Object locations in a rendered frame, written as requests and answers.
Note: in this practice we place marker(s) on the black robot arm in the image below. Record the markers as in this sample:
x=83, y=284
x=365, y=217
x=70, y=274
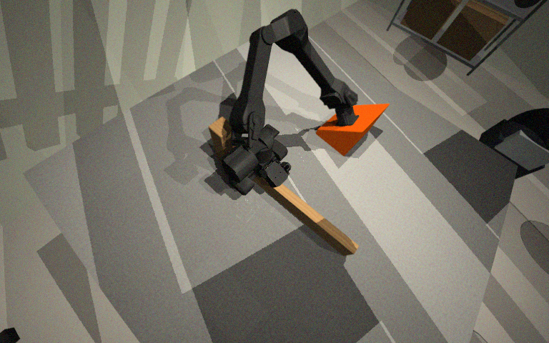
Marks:
x=289, y=31

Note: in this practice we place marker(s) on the wooden post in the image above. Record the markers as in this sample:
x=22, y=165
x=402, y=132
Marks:
x=221, y=134

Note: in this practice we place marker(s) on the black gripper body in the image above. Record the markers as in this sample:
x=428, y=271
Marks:
x=246, y=185

